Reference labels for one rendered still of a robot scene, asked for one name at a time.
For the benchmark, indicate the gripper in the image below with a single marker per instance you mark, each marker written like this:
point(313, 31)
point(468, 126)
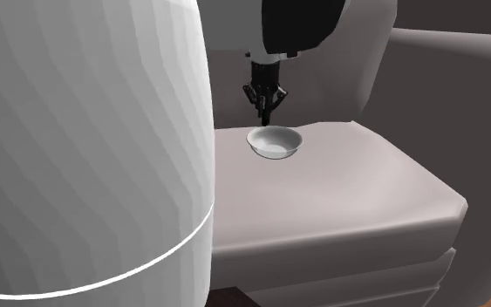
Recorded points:
point(265, 76)

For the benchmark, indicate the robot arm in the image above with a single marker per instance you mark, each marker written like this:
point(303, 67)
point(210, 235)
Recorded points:
point(83, 144)

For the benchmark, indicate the white bowl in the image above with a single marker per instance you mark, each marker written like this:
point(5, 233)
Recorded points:
point(274, 142)

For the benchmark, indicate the grey sofa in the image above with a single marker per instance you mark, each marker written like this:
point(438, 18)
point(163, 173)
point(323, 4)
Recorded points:
point(338, 195)

